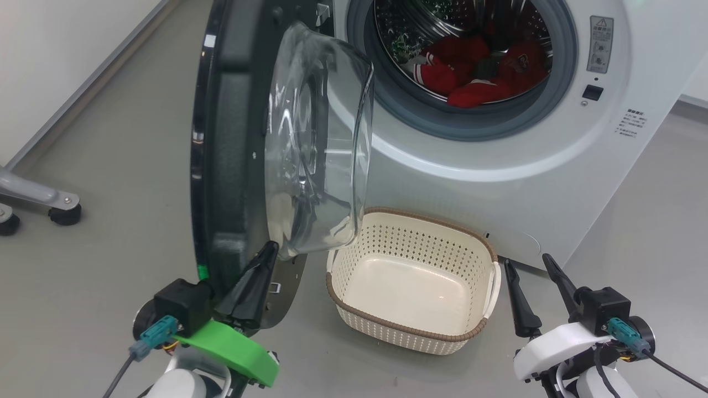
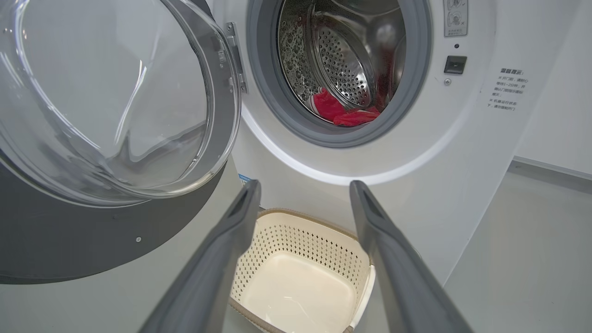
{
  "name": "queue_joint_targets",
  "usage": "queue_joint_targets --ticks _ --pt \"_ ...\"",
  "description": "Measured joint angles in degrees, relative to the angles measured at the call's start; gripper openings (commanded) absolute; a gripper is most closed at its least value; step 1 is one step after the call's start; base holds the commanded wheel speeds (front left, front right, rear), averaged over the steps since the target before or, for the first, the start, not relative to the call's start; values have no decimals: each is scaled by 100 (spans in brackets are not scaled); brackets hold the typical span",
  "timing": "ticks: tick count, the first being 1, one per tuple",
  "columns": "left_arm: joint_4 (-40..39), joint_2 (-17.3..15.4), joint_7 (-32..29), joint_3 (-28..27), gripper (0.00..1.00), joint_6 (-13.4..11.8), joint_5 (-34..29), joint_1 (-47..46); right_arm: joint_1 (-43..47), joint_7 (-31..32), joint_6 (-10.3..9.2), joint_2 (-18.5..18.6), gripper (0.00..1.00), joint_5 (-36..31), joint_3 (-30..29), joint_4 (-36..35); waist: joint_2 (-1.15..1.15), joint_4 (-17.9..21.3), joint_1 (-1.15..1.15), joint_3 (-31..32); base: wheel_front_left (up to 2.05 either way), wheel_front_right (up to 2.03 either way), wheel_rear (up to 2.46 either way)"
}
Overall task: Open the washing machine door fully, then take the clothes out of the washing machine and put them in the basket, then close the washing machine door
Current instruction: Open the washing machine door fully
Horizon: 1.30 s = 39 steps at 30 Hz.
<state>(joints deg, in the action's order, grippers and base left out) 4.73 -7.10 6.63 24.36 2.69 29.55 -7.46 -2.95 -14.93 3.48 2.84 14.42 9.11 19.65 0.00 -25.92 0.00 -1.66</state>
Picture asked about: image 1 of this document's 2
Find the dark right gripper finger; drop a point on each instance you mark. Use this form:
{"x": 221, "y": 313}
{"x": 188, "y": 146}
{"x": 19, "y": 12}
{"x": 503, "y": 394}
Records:
{"x": 522, "y": 312}
{"x": 561, "y": 282}

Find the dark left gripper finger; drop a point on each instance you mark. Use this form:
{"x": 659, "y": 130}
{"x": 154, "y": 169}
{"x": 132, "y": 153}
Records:
{"x": 251, "y": 293}

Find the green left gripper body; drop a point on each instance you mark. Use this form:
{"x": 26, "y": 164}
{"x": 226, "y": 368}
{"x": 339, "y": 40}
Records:
{"x": 232, "y": 348}

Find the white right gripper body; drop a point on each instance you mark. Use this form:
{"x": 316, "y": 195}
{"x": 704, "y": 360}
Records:
{"x": 553, "y": 345}

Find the washing machine door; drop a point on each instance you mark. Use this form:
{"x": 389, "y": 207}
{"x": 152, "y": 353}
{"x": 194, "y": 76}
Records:
{"x": 232, "y": 138}

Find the red white-trimmed garment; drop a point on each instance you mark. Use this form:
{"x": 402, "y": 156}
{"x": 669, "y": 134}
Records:
{"x": 464, "y": 94}

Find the cream perforated laundry basket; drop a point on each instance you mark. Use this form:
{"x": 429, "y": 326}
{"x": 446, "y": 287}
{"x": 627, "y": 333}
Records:
{"x": 409, "y": 287}

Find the white front-load washing machine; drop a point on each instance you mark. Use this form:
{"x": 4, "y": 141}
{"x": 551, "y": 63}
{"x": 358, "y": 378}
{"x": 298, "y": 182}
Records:
{"x": 498, "y": 182}

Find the round white filter cover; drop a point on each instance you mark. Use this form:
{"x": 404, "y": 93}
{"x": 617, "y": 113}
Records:
{"x": 522, "y": 243}

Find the grey ribbed drum paddle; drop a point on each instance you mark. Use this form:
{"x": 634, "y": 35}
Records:
{"x": 487, "y": 67}

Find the grey warning sticker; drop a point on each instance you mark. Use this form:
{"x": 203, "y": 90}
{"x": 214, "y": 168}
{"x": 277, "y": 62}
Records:
{"x": 600, "y": 44}

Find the white partition panel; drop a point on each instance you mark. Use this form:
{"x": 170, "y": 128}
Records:
{"x": 55, "y": 55}

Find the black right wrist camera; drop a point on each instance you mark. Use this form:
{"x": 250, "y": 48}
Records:
{"x": 605, "y": 307}

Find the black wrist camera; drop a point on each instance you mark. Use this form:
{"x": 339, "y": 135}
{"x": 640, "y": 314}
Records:
{"x": 605, "y": 307}
{"x": 182, "y": 304}

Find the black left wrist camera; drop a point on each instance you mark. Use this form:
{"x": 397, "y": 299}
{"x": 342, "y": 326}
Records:
{"x": 182, "y": 304}

